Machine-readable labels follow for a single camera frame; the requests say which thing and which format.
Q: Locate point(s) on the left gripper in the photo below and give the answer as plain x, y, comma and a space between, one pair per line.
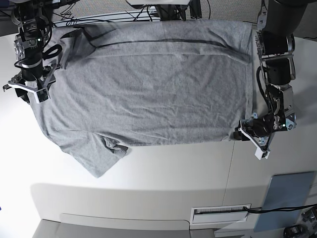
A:
260, 131

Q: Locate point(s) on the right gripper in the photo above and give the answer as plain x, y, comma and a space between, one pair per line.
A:
31, 78

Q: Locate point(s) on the grey T-shirt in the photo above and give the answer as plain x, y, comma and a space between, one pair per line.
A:
150, 84

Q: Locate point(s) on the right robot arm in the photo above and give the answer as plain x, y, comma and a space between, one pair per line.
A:
35, 30

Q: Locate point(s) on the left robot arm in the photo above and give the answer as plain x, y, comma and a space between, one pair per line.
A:
277, 21

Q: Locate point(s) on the blue-grey flat panel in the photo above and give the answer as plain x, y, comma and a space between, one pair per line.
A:
285, 190

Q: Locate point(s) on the black device on floor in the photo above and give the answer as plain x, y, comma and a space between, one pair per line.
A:
296, 231

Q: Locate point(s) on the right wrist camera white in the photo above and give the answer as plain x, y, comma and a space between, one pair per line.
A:
41, 95

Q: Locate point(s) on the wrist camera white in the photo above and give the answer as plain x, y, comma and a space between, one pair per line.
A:
260, 154
41, 95

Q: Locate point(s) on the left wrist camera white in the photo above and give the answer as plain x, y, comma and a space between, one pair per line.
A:
260, 154

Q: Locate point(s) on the white cable grommet tray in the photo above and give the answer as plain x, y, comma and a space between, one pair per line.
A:
219, 214

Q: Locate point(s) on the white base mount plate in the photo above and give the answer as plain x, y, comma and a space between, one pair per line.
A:
156, 2

